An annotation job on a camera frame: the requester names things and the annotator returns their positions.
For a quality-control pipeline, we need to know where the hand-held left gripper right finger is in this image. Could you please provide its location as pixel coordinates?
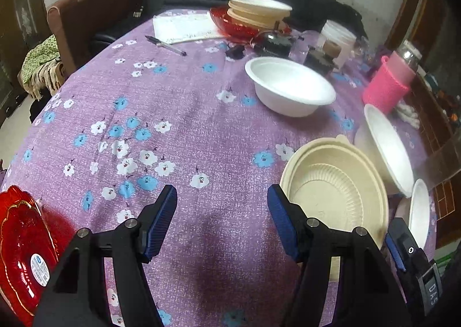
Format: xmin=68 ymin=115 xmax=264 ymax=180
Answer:
xmin=267 ymin=184 xmax=413 ymax=327

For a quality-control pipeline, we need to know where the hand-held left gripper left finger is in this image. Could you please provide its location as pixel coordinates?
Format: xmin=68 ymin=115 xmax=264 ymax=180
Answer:
xmin=32 ymin=185 xmax=178 ymax=327

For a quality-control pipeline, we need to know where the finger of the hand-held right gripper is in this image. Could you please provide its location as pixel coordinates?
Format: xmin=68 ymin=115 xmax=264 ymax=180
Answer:
xmin=385 ymin=217 xmax=427 ymax=274

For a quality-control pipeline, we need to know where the white foam bowl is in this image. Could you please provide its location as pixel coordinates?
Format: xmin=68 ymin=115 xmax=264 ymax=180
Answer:
xmin=408 ymin=179 xmax=431 ymax=249
xmin=363 ymin=104 xmax=415 ymax=199
xmin=244 ymin=57 xmax=337 ymax=118

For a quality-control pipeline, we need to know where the cream paper bowl stack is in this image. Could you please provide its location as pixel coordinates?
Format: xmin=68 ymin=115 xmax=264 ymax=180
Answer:
xmin=279 ymin=135 xmax=390 ymax=281

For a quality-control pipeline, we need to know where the large red plastic plate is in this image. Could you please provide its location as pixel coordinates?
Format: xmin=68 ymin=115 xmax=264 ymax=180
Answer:
xmin=0 ymin=185 xmax=70 ymax=327

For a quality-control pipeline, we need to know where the clear plastic sheet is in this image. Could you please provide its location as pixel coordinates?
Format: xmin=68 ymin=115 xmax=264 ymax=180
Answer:
xmin=413 ymin=135 xmax=461 ymax=184

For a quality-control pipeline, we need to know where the purple floral tablecloth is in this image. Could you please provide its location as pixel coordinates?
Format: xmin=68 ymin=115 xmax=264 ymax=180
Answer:
xmin=0 ymin=6 xmax=439 ymax=327

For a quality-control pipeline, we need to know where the dark carved wooden furniture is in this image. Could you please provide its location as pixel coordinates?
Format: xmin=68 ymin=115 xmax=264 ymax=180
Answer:
xmin=406 ymin=75 xmax=461 ymax=249

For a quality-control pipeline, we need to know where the white crumpled tissue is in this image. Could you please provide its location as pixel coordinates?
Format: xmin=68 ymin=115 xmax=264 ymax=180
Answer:
xmin=396 ymin=101 xmax=421 ymax=128

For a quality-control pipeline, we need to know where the dark clothes pile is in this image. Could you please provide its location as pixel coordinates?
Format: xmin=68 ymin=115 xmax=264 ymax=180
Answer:
xmin=29 ymin=98 xmax=48 ymax=125

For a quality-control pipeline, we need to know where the bottle with pink sleeve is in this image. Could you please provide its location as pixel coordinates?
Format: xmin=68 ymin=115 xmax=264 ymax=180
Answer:
xmin=362 ymin=40 xmax=423 ymax=116

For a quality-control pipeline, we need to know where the black pen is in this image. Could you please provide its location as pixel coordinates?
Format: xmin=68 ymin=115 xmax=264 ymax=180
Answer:
xmin=145 ymin=35 xmax=187 ymax=57

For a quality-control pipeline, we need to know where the small black plug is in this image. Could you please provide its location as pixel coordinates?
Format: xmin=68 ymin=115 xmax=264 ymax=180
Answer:
xmin=225 ymin=45 xmax=246 ymax=61

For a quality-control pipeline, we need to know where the white plastic cup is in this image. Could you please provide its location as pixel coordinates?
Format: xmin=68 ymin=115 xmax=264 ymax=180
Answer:
xmin=319 ymin=20 xmax=357 ymax=62

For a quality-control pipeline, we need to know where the white paper sheet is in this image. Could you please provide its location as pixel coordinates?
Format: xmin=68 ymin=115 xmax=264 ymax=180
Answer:
xmin=153 ymin=13 xmax=224 ymax=44

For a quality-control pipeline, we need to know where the green patterned blanket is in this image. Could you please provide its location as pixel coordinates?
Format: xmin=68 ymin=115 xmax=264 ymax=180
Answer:
xmin=21 ymin=34 xmax=59 ymax=80

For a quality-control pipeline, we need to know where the stacked beige bowl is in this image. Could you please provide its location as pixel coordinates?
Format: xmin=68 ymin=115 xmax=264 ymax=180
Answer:
xmin=228 ymin=7 xmax=289 ymax=30

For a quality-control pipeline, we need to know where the stacked cream bowl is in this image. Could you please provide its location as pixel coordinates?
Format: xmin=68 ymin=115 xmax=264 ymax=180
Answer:
xmin=226 ymin=0 xmax=293 ymax=13

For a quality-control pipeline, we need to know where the brown armchair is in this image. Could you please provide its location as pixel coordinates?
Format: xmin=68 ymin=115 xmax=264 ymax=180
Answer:
xmin=47 ymin=0 xmax=150 ymax=76

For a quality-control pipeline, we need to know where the wooden glass-door cabinet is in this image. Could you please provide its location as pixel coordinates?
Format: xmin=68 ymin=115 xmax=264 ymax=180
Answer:
xmin=0 ymin=0 xmax=50 ymax=126

